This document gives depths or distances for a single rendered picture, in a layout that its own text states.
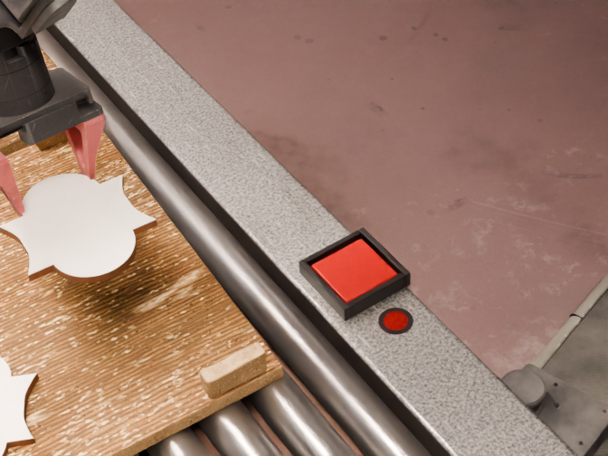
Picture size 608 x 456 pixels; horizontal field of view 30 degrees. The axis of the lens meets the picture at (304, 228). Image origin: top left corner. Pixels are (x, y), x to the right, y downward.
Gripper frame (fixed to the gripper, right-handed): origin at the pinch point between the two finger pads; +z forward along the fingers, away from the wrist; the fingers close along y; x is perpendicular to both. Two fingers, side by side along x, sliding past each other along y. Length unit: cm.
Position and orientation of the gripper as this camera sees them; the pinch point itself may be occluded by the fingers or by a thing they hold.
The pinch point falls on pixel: (53, 191)
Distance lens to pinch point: 102.3
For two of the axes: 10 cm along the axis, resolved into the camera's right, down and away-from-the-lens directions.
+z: 1.7, 8.2, 5.5
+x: -5.6, -3.8, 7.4
